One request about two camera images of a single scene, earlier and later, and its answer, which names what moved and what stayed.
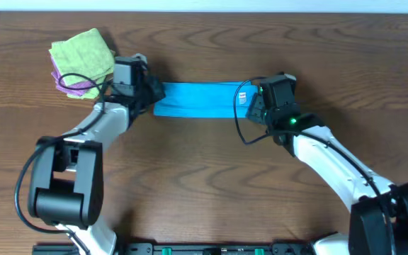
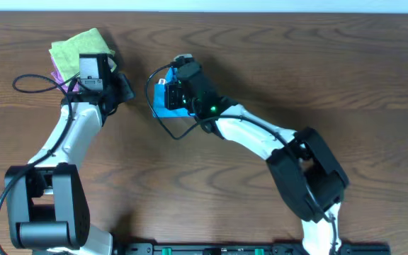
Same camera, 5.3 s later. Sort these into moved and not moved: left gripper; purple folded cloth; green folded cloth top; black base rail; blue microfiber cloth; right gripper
Moved: right gripper; left gripper; blue microfiber cloth
Not moved: black base rail; purple folded cloth; green folded cloth top
